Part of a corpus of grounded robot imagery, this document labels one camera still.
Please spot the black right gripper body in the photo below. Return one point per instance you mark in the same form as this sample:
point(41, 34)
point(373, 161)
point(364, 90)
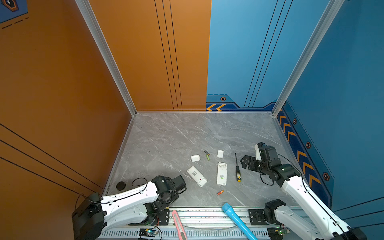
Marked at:
point(257, 165)

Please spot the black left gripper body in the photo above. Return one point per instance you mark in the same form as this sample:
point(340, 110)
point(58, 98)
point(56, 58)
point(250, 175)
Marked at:
point(164, 206)

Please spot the black yellow battery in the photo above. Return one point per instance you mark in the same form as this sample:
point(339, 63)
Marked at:
point(238, 172)

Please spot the white remote with back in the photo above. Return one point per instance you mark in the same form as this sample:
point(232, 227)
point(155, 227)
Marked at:
point(222, 174)

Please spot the white battery cover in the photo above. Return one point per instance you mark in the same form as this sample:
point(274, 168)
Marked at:
point(195, 158)
point(220, 154)

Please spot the white remote control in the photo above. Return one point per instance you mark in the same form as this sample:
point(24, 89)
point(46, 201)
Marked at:
point(197, 176)

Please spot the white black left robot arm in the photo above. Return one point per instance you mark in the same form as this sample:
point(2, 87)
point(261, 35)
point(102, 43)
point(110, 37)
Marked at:
point(143, 204)

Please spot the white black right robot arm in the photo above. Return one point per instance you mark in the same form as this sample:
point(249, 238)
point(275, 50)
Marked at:
point(323, 224)

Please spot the pink utility knife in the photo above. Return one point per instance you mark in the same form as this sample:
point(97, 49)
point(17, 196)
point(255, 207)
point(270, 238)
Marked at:
point(178, 224)

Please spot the left green circuit board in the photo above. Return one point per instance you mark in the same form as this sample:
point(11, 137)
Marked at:
point(149, 234)

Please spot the green circuit board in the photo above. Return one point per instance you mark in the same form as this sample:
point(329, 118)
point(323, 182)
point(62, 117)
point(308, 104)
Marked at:
point(278, 233)
point(149, 234)

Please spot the blue plastic flashlight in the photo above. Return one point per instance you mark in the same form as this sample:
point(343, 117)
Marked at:
point(230, 212)

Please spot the right green circuit board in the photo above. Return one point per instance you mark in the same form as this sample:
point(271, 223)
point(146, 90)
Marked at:
point(278, 233)

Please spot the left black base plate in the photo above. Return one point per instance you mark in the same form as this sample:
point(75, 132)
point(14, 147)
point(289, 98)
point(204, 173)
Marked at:
point(163, 216)

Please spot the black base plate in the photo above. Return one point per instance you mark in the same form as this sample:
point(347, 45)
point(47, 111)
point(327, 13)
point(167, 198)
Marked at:
point(163, 216)
point(263, 217)

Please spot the aluminium front rail frame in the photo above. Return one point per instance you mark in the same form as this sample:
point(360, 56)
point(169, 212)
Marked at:
point(205, 219)

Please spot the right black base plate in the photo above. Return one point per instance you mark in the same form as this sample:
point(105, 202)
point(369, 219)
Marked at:
point(263, 217)

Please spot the aluminium corner post right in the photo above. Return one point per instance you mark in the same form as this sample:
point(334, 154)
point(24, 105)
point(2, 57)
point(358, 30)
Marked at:
point(318, 34)

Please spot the aluminium corner post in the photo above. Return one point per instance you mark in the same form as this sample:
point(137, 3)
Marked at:
point(318, 34)
point(101, 42)

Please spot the aluminium corner post left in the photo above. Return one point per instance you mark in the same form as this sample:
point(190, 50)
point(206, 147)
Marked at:
point(101, 42)

